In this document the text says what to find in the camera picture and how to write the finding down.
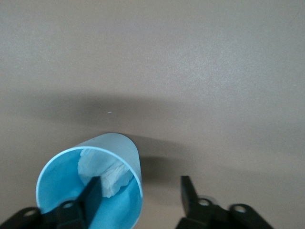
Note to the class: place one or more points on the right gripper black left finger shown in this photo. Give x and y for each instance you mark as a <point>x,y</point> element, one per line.
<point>91,200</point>

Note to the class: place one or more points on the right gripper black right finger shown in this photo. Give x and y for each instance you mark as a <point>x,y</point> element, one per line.
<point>190,205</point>

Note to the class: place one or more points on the blue cup holding white tissue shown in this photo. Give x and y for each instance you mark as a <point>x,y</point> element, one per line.
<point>59,171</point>

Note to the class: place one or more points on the crumpled white tissue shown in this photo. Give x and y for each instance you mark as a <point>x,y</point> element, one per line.
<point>114,176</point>

